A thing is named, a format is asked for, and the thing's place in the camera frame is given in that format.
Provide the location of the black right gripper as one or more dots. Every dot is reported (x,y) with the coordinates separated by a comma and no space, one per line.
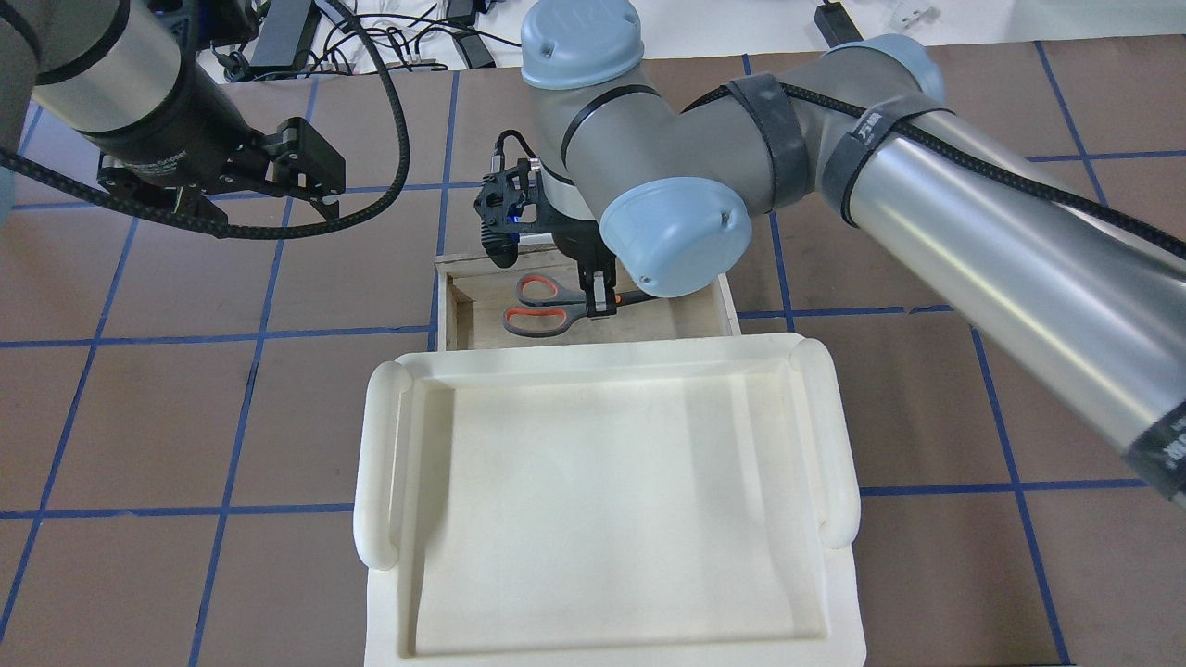
(582,248)

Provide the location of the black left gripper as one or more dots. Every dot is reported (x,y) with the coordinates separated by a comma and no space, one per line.
(176,130)

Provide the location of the orange grey handled scissors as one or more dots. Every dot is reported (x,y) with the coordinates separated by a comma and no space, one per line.
(546,308)

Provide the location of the light wooden drawer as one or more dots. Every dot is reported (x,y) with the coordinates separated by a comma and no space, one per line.
(473,294)

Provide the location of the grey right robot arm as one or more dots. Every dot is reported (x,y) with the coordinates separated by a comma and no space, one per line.
(1089,300)

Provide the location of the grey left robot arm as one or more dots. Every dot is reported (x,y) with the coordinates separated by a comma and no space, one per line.
(117,77)

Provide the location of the white plastic tray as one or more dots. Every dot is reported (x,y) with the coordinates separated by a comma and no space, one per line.
(690,502)

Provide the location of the black power adapter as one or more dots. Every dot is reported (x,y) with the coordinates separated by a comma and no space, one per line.
(835,25)

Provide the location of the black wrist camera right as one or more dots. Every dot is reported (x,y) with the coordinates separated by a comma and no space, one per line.
(507,209)

